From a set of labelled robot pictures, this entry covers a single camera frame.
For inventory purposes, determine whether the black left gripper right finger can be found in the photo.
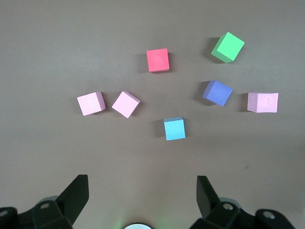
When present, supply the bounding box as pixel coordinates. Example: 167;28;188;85
190;176;296;229

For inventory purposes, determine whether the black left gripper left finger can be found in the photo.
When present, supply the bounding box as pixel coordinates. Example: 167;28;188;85
0;175;90;229

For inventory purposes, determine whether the purple foam block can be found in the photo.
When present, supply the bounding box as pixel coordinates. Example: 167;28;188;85
202;80;234;106

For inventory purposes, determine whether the pink foam block with mark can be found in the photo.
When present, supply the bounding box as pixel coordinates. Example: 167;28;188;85
247;92;279;114

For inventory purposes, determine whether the green foam block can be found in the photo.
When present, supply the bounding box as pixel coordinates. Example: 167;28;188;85
210;31;245;64

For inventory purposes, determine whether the light blue foam block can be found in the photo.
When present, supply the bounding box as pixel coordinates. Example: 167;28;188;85
163;116;186;141

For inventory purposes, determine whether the red foam block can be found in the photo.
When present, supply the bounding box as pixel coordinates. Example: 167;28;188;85
146;48;170;73

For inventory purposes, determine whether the brown table mat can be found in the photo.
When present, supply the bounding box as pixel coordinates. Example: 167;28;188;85
0;0;305;229

